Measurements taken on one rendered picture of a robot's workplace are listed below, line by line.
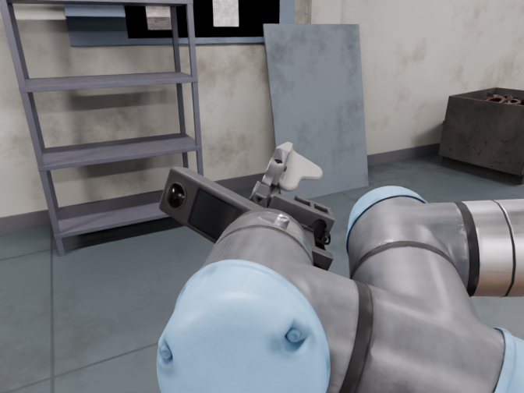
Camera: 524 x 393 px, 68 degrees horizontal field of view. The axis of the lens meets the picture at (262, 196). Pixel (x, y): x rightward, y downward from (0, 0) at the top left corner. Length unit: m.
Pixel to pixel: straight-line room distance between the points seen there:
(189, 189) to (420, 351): 0.24
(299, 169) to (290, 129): 2.96
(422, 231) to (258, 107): 3.33
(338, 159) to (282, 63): 0.99
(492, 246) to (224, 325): 0.21
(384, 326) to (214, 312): 0.08
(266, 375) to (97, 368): 1.91
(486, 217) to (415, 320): 0.14
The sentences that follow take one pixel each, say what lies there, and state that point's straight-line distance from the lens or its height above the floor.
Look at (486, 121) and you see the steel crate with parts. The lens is 4.44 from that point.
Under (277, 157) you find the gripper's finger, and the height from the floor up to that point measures 1.29.
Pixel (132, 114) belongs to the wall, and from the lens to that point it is 3.27.
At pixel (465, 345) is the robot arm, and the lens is 0.22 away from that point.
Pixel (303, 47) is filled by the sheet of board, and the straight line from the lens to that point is 3.54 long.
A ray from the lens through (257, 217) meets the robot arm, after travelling 0.28.
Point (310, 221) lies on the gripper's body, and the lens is 0.37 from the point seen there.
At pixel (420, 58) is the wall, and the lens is 4.70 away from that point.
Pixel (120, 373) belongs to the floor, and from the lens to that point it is 2.01.
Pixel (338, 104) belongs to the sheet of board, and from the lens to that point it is 3.67.
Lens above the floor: 1.41
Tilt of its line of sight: 23 degrees down
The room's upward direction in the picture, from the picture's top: straight up
